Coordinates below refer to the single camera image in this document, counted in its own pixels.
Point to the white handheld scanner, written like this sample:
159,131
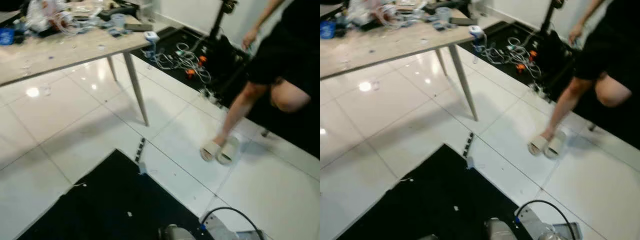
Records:
151,37
476,32

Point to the person in black shorts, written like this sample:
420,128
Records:
280,45
600,45

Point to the beige slipper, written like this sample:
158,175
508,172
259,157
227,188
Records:
555,145
227,151
538,145
210,150

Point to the clear plastic cup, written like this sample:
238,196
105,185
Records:
443,14
118,21

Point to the white plastic bag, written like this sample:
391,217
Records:
370,11
47,15

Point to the blue container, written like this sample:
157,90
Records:
327,30
6,36

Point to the black power strip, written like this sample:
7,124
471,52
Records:
140,149
468,144

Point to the light wooden table grey legs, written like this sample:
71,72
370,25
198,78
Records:
380,45
60,50

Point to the flat black box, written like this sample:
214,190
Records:
138,27
462,21

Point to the black tripod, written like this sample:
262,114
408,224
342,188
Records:
220,20
549,17

